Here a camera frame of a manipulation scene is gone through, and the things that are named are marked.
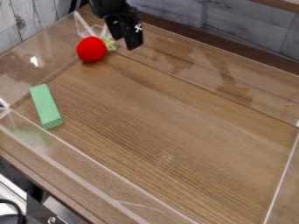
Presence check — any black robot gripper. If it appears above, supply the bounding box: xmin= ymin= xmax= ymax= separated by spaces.
xmin=89 ymin=0 xmax=145 ymax=51

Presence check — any red strawberry toy fruit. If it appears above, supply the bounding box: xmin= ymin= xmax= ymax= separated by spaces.
xmin=77 ymin=36 xmax=118 ymax=63

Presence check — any green rectangular block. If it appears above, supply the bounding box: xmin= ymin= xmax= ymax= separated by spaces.
xmin=30 ymin=84 xmax=63 ymax=130

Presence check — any clear acrylic tray wall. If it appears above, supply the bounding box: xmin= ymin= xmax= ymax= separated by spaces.
xmin=0 ymin=17 xmax=299 ymax=224

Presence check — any black cable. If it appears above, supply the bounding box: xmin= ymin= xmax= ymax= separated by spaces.
xmin=0 ymin=199 xmax=27 ymax=224

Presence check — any black metal bracket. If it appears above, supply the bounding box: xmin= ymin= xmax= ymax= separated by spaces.
xmin=26 ymin=194 xmax=70 ymax=224

